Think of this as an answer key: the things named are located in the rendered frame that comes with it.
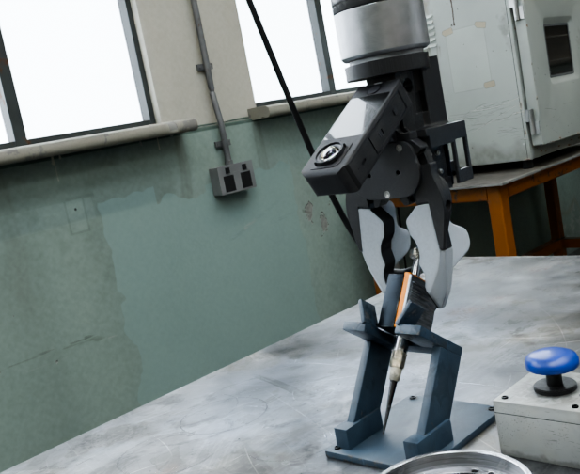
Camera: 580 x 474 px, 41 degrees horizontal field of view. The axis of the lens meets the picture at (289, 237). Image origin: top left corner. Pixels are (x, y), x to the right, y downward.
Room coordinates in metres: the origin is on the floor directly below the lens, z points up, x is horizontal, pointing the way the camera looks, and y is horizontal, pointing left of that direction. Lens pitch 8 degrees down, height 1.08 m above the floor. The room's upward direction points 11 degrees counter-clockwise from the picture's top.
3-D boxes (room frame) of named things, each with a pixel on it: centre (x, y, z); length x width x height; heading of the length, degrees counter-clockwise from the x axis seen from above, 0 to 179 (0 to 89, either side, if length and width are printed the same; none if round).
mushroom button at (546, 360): (0.57, -0.18, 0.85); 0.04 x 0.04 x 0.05
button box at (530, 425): (0.57, -0.18, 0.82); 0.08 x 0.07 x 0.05; 134
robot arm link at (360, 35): (0.67, -0.11, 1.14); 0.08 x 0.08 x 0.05
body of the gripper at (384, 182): (0.67, -0.11, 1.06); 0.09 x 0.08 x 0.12; 135
